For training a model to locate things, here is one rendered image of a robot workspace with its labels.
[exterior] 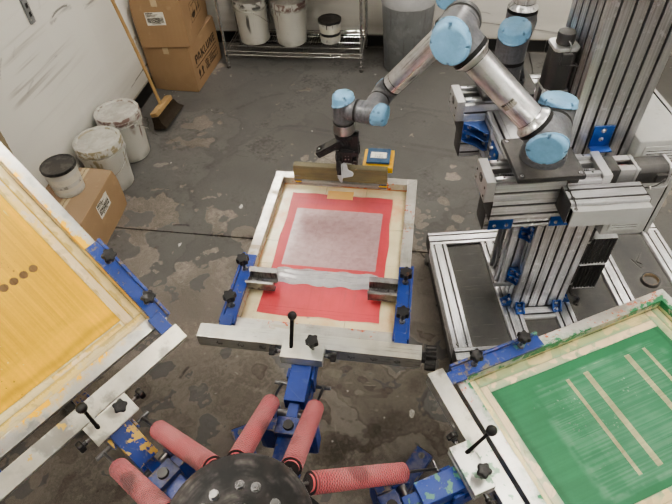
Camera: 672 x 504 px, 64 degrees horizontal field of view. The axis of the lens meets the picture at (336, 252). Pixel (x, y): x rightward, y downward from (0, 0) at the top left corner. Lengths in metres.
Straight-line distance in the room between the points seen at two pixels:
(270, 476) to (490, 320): 1.79
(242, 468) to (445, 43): 1.18
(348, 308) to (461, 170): 2.25
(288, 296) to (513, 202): 0.85
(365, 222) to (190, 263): 1.56
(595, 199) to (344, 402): 1.47
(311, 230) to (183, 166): 2.18
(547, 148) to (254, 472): 1.18
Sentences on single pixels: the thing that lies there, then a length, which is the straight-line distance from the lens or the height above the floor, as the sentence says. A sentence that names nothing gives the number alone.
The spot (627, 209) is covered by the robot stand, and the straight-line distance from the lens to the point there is 2.01.
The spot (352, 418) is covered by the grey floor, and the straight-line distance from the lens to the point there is 2.67.
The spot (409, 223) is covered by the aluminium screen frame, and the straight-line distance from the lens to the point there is 2.04.
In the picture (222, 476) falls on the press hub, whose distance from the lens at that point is 1.21.
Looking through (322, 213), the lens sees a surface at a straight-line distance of 2.13.
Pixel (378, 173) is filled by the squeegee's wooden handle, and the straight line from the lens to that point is 2.03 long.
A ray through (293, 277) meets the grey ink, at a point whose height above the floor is 0.96.
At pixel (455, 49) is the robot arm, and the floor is 1.69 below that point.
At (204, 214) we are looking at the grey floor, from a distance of 3.67.
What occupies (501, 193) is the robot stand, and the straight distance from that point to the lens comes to 1.96.
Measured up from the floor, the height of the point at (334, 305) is 0.95.
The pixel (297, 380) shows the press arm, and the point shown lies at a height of 1.04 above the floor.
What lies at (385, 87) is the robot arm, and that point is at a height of 1.44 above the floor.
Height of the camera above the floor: 2.41
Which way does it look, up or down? 47 degrees down
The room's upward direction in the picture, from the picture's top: 4 degrees counter-clockwise
